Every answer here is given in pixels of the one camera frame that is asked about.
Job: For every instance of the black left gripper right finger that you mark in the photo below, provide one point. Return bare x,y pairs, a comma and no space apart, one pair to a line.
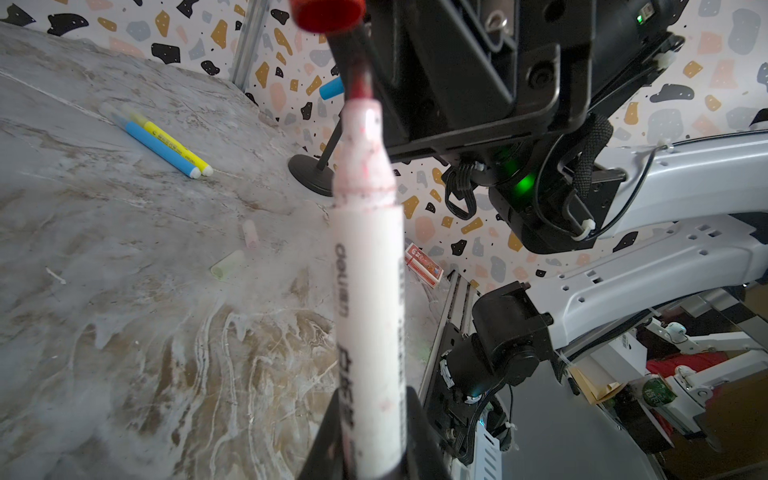
423,457

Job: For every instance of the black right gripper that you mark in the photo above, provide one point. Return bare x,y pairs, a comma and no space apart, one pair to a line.
456,76

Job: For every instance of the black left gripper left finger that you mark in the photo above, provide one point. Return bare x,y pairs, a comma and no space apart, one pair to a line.
325,458

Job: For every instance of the red marker cap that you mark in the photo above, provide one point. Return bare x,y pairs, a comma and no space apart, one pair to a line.
327,16

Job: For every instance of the white marker pen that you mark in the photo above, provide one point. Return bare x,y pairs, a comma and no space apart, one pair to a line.
368,253

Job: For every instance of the yellow highlighter pen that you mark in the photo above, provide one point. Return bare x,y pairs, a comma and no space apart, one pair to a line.
204,168

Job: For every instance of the blue highlighter pen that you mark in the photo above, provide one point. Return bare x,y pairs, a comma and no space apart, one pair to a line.
149,141

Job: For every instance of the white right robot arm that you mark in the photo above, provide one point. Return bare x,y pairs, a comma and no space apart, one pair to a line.
564,192

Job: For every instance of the translucent greenish pen cap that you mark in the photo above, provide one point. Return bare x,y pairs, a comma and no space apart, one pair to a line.
228,265

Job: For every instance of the translucent pink pen cap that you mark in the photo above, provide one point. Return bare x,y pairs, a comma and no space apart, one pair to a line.
250,234

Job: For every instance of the blue toy microphone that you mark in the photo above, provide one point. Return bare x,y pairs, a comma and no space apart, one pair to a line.
331,89

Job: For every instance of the red playing card box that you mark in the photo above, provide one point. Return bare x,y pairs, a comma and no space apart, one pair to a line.
427,270

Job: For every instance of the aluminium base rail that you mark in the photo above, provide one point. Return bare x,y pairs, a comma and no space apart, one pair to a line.
457,391

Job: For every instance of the aluminium corner post right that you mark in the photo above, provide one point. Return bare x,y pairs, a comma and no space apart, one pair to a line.
248,42

